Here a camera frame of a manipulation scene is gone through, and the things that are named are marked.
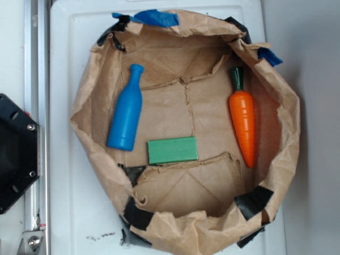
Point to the orange toy carrot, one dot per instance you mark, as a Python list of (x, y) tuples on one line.
[(242, 113)]

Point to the green rectangular block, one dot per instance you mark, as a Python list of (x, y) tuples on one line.
[(172, 150)]

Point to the blue toy bottle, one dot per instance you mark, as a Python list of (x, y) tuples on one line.
[(123, 129)]

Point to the brown paper bag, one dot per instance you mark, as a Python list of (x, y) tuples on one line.
[(205, 205)]

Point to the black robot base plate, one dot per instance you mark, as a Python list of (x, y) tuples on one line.
[(19, 152)]

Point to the aluminium frame rail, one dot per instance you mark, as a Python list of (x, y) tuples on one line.
[(36, 103)]

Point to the metal corner bracket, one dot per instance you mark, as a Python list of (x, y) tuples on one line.
[(32, 243)]

